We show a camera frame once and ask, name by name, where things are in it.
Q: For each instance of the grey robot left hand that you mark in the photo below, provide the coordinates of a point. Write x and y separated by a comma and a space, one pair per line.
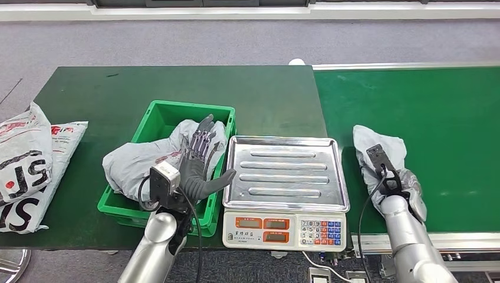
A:
193, 175

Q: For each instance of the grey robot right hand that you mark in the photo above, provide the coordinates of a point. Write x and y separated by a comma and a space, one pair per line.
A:
417, 203

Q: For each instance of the grey mailer bag dark-red print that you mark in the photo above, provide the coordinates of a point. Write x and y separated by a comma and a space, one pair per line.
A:
133, 164

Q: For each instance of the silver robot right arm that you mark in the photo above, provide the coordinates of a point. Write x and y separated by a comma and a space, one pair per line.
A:
406, 234

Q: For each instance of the green conveyor belt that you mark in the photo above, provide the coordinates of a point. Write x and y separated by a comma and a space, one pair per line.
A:
390, 97

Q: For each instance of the green plastic crate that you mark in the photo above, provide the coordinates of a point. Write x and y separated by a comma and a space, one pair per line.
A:
164, 113

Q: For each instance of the electronic scale steel tray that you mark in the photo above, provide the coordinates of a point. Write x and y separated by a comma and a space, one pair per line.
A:
289, 172

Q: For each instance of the white power socket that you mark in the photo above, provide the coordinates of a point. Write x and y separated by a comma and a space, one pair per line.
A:
355, 278
320, 276

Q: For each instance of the white SF mailer bag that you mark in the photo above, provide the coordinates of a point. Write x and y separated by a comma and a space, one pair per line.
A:
23, 156
66, 144

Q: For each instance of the white round cap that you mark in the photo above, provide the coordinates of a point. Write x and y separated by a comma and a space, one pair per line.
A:
297, 61

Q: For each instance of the round metal stand base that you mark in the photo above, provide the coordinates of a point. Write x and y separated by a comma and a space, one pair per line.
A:
11, 265

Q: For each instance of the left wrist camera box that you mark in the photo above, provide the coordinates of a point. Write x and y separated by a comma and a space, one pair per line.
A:
164, 177

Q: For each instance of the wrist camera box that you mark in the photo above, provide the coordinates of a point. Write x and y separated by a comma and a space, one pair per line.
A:
164, 177
377, 156

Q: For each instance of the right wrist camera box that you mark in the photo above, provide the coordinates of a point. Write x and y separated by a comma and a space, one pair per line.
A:
377, 156

